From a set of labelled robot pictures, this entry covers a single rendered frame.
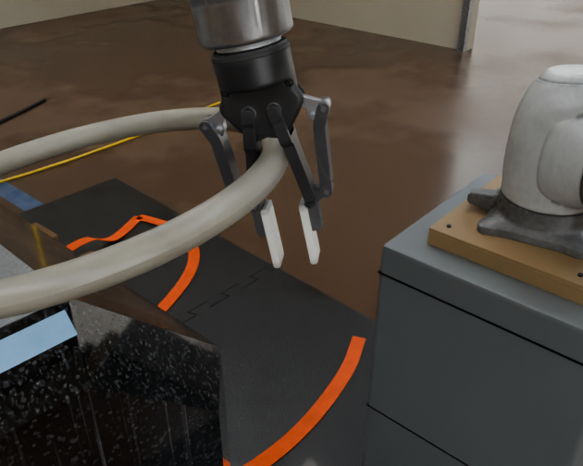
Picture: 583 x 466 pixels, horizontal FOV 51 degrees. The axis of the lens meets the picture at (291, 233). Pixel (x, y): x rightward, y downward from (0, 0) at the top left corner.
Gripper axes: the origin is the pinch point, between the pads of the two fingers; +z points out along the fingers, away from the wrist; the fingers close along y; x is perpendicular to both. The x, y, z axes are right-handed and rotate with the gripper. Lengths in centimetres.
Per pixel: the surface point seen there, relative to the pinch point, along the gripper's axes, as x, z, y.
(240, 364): -91, 89, 48
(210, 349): -25.9, 33.9, 25.6
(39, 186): -201, 58, 170
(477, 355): -28, 41, -20
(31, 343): -0.3, 11.8, 37.2
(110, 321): -10.7, 16.3, 32.2
